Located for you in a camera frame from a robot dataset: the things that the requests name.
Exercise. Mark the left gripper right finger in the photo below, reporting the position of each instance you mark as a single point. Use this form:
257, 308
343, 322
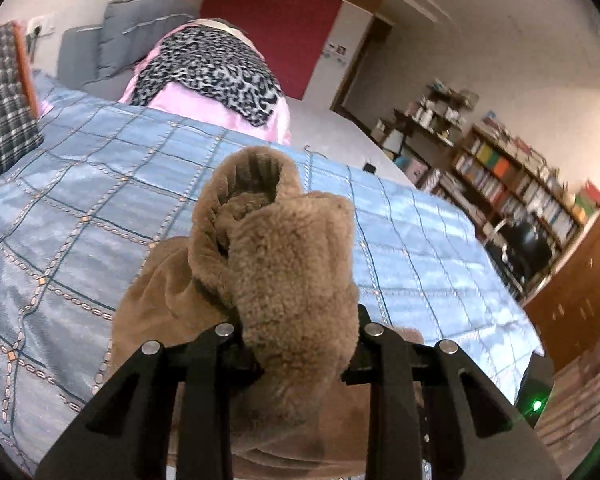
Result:
435, 405

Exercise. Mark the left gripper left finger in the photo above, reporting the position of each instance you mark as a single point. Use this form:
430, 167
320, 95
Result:
160, 396

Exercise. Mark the brown fleece pants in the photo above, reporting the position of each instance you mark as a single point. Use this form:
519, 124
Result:
278, 260

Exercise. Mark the wooden wardrobe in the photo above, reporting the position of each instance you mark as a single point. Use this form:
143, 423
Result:
566, 311

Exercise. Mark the black chair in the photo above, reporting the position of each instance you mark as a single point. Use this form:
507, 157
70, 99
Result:
521, 255

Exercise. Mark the wooden bookshelf with books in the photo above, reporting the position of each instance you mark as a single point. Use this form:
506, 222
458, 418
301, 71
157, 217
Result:
493, 176

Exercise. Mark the blue checked quilt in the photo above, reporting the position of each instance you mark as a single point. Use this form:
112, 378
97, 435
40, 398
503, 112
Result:
79, 215

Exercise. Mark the small wooden shelf desk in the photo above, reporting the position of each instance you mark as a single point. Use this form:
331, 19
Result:
423, 137

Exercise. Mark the plaid pillow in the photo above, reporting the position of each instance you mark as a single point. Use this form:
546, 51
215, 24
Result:
19, 134

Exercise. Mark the pink blanket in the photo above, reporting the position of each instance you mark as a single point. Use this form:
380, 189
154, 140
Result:
178, 101

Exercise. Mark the grey headboard cushion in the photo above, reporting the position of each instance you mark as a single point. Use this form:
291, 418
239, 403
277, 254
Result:
100, 59

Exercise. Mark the leopard print blanket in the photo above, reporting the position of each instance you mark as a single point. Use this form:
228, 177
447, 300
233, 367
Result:
215, 64

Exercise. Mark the white wall socket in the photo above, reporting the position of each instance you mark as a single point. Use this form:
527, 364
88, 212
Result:
41, 25

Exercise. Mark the red wall panel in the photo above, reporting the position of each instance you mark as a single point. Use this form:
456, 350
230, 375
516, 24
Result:
290, 34

